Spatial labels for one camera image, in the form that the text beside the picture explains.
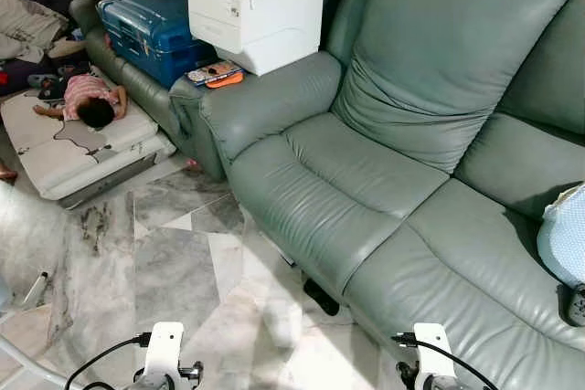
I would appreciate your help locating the colourful picture book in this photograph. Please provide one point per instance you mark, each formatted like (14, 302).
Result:
(212, 70)

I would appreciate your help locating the orange plastic toy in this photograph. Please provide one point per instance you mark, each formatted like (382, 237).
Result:
(227, 80)

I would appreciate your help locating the white tube with black tip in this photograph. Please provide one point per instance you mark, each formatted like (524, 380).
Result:
(37, 289)

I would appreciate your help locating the white padded floor mat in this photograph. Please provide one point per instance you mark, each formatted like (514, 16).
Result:
(55, 160)

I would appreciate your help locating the white plastic storage box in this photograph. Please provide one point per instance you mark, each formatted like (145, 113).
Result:
(265, 15)

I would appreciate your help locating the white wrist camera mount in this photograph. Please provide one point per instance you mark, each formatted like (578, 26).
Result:
(431, 349)
(164, 349)

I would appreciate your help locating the blue hard suitcase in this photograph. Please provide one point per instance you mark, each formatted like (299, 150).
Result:
(146, 34)

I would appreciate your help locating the black sofa foot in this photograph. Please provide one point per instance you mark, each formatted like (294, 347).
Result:
(322, 297)

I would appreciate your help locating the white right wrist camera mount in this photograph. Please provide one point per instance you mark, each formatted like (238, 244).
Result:
(431, 349)

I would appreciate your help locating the child in pink shirt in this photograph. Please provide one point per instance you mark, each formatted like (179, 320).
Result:
(87, 93)

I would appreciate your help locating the blue dotted pillow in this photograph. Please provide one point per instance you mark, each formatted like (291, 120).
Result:
(565, 235)

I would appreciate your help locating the green leather sofa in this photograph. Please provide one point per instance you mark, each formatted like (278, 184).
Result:
(384, 162)

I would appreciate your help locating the black game controller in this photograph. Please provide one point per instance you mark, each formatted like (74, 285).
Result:
(577, 304)

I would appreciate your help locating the grey clothes pile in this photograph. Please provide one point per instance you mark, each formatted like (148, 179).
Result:
(27, 25)

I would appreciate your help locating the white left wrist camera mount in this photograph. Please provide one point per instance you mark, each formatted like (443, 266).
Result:
(164, 349)

